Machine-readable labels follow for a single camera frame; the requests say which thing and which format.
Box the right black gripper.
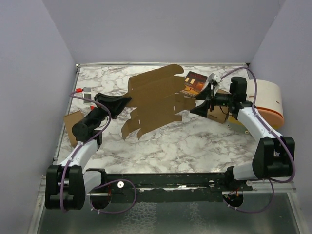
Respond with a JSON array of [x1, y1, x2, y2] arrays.
[[190, 82, 234, 117]]

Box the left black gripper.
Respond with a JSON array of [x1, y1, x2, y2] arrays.
[[86, 92, 132, 127]]

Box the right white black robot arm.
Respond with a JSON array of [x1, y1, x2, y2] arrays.
[[190, 76, 295, 191]]

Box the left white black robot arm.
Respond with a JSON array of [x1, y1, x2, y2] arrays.
[[45, 93, 131, 212]]

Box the folded brown cardboard box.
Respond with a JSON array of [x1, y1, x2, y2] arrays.
[[206, 88, 233, 124]]

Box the dark orange paperback book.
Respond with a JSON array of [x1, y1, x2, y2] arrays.
[[180, 71, 208, 97]]

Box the small cardboard piece left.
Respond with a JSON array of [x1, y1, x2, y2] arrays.
[[63, 111, 83, 148]]

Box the white orange tape dispenser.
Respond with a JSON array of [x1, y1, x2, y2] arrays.
[[246, 79, 285, 129]]

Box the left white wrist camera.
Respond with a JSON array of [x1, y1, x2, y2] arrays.
[[82, 87, 92, 105]]

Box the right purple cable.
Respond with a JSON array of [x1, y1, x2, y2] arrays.
[[218, 66, 297, 214]]

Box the black mounting rail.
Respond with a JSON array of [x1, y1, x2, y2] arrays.
[[86, 168, 254, 203]]

